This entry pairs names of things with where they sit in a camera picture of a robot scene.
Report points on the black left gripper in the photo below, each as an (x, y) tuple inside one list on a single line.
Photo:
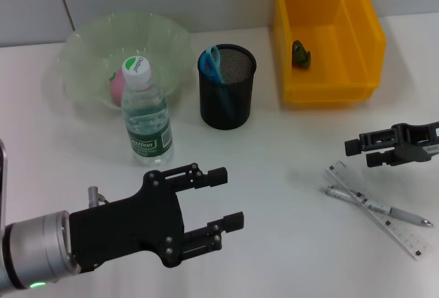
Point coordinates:
[(127, 224)]

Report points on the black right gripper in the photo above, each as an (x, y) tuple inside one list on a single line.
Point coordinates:
[(415, 140)]

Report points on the white grey ballpoint pen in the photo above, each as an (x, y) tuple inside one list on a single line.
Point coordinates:
[(404, 214)]

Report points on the clear plastic ruler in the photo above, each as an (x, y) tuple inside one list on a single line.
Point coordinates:
[(401, 232)]

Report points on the clear green-label water bottle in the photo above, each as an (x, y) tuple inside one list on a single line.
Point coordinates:
[(147, 133)]

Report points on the small green toy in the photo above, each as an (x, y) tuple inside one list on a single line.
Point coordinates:
[(302, 56)]

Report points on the blue teal capped scissors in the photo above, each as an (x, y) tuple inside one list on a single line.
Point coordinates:
[(208, 64)]

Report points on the pink peach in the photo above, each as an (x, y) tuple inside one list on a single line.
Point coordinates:
[(116, 86)]

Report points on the black mesh trash can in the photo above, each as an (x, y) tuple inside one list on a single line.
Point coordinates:
[(241, 105)]

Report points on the pale green wavy fruit plate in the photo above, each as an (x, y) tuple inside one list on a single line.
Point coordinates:
[(103, 33)]

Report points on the yellow plastic storage bin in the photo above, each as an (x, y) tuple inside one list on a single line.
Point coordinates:
[(308, 88)]

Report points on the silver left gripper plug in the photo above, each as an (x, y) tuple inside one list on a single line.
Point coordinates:
[(92, 195)]

